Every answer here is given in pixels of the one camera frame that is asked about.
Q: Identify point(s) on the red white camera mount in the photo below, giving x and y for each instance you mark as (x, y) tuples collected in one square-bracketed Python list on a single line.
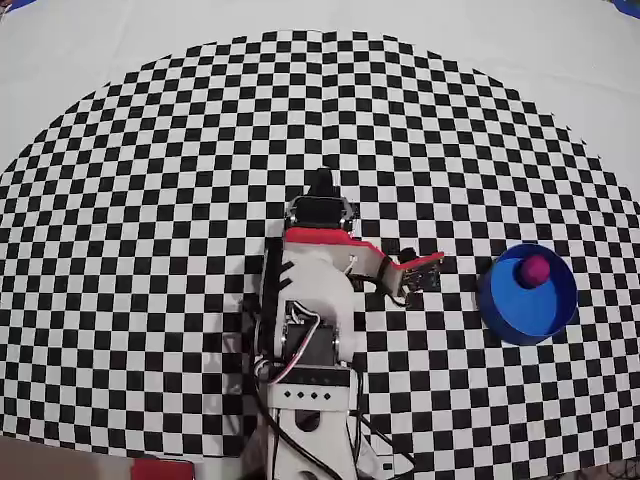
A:
[(367, 265)]

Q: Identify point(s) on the pink faceted ball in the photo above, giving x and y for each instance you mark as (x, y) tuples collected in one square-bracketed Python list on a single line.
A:
[(534, 270)]

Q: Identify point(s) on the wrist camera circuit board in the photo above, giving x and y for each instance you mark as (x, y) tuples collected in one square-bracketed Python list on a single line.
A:
[(420, 280)]

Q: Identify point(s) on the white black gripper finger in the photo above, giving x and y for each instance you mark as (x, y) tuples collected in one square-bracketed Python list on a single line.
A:
[(321, 185)]

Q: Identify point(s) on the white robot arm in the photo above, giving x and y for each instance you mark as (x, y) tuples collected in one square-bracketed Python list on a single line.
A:
[(315, 285)]

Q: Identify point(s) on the blue round box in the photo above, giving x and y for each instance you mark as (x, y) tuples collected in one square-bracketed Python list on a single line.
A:
[(525, 315)]

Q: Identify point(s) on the black white checkered cloth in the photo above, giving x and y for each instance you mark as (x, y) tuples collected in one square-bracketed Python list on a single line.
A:
[(150, 200)]

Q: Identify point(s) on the red flat box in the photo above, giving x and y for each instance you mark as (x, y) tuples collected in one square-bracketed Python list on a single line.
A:
[(162, 470)]

